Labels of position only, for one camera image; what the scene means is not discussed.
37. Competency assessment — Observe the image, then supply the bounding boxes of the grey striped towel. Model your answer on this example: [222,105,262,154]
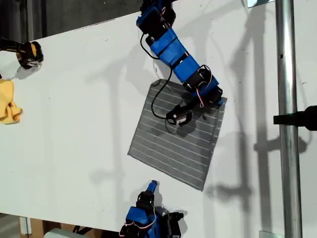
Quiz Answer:
[127,79,228,192]

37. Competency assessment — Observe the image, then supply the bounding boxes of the black clamp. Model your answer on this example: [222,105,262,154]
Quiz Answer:
[273,105,317,132]

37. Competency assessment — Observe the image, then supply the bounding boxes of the white plastic container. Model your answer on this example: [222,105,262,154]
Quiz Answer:
[44,227,82,238]

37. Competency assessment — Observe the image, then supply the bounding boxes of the brown cardboard box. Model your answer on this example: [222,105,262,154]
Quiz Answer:
[29,218,100,238]

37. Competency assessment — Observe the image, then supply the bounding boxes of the white table leg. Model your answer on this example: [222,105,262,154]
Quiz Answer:
[19,216,32,235]

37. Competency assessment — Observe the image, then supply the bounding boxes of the yellow cloth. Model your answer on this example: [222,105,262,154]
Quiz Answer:
[0,78,23,125]

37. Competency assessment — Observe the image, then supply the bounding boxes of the black yellow power drill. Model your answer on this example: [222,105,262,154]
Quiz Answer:
[0,37,45,70]

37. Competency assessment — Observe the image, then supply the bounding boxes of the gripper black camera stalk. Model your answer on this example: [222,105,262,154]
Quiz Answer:
[180,99,204,113]

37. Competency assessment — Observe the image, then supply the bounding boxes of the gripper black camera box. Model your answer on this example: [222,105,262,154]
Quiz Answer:
[165,104,193,127]
[164,211,184,238]

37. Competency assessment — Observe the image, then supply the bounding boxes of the black camera cable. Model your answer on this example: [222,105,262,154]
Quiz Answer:
[140,33,174,119]

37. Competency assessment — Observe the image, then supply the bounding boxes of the steel post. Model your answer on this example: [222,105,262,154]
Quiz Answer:
[274,0,303,238]

